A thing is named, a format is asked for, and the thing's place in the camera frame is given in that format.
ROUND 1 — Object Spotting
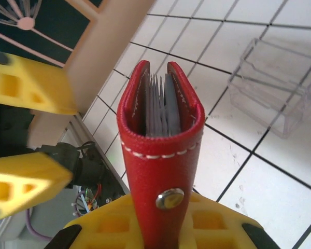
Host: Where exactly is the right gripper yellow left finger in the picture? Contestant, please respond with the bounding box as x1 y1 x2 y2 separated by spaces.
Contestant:
48 194 146 249

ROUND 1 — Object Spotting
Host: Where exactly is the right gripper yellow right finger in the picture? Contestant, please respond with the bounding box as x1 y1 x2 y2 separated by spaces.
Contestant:
181 191 280 249

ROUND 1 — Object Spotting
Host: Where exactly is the red leather card holder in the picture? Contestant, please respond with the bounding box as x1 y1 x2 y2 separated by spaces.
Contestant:
116 60 207 249

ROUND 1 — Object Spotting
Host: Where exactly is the clear acrylic card stand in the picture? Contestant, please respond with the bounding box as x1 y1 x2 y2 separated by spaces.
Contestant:
227 37 311 140

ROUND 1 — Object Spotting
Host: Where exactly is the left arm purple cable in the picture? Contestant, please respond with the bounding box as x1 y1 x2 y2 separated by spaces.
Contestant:
25 207 52 241

